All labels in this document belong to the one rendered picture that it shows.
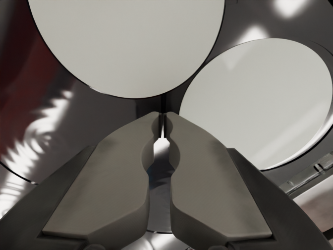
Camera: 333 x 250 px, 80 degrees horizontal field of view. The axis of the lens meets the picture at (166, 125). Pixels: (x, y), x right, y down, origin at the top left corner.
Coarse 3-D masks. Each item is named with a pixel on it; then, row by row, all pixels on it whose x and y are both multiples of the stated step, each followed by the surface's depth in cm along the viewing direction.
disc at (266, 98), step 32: (224, 64) 12; (256, 64) 12; (288, 64) 12; (320, 64) 12; (192, 96) 13; (224, 96) 13; (256, 96) 13; (288, 96) 13; (320, 96) 13; (224, 128) 14; (256, 128) 14; (288, 128) 14; (256, 160) 16
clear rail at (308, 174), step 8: (320, 160) 16; (328, 160) 15; (312, 168) 16; (320, 168) 16; (328, 168) 16; (296, 176) 17; (304, 176) 16; (312, 176) 16; (288, 184) 17; (296, 184) 17; (304, 184) 16; (288, 192) 17
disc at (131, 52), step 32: (32, 0) 10; (64, 0) 10; (96, 0) 10; (128, 0) 10; (160, 0) 10; (192, 0) 10; (64, 32) 11; (96, 32) 11; (128, 32) 11; (160, 32) 11; (192, 32) 11; (64, 64) 12; (96, 64) 12; (128, 64) 12; (160, 64) 12; (192, 64) 12; (128, 96) 13
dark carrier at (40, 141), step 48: (0, 0) 10; (240, 0) 10; (288, 0) 10; (0, 48) 11; (48, 48) 11; (0, 96) 13; (48, 96) 13; (96, 96) 13; (0, 144) 15; (48, 144) 15; (96, 144) 15; (0, 192) 18; (144, 240) 22
